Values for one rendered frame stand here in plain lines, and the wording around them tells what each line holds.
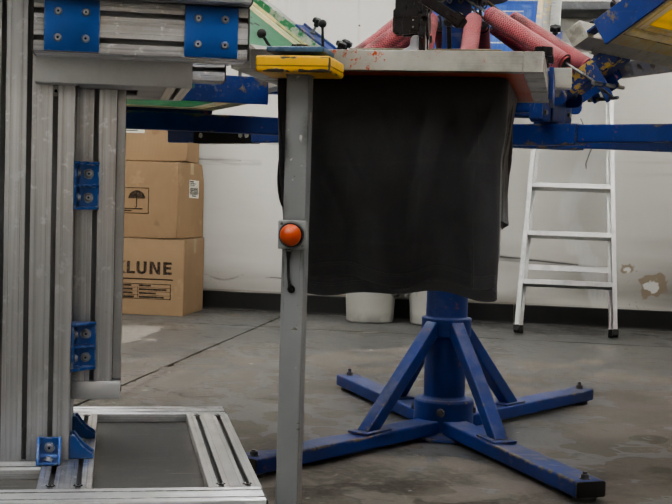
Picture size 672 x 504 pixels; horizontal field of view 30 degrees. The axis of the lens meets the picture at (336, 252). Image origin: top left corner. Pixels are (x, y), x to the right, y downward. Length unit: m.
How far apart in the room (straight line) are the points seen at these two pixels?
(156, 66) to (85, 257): 0.38
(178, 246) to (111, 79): 4.69
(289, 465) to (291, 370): 0.17
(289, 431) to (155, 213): 4.77
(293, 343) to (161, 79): 0.52
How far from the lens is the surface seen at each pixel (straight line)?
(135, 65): 2.23
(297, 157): 2.16
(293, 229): 2.13
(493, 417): 3.53
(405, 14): 2.93
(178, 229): 6.90
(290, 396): 2.19
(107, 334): 2.36
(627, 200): 7.04
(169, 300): 6.92
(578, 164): 7.04
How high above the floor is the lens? 0.74
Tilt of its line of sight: 3 degrees down
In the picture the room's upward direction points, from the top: 2 degrees clockwise
